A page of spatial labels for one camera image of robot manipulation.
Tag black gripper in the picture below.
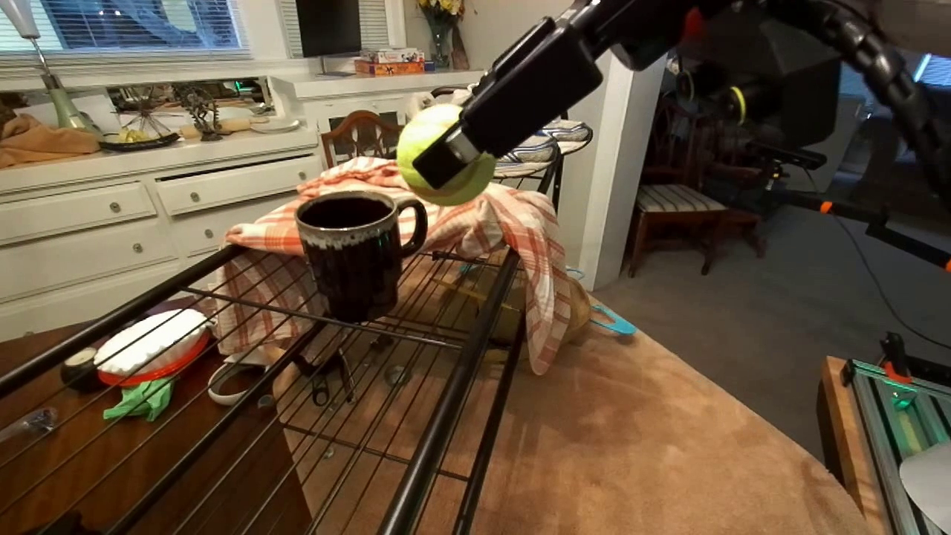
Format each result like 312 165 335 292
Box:
413 15 602 191

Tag yellow-green tennis ball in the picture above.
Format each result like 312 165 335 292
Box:
396 103 497 205

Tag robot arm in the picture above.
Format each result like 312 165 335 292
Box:
397 0 951 205

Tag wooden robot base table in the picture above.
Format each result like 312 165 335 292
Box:
816 357 951 535

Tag dark brown glazed mug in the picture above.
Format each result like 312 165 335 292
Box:
293 191 428 321

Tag white blue sneakers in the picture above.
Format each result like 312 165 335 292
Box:
397 87 593 180

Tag wooden chair behind rack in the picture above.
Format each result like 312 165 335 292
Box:
321 110 402 165

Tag orange white checkered cloth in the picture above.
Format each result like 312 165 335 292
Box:
226 158 589 373

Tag orange box on shelf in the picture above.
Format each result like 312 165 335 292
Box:
354 46 425 78

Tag vase with yellow flowers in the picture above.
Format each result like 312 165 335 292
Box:
415 0 468 70

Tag dark wooden side chair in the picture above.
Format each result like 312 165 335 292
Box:
626 98 767 272

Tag white dresser with drawers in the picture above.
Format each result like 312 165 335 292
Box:
0 70 474 339

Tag dark plate on dresser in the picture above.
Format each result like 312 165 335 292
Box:
97 131 179 152

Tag brown tablecloth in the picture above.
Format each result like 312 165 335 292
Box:
474 333 868 535

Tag white red round case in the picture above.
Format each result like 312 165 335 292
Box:
94 310 210 387

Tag green plastic clip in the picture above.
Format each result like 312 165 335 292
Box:
103 381 171 422

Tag brown cloth on dresser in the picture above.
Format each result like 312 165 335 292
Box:
0 113 97 168

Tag metal lamp on dresser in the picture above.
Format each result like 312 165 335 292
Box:
0 0 97 133

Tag black wire shelf rack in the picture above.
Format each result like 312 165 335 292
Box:
0 247 525 535

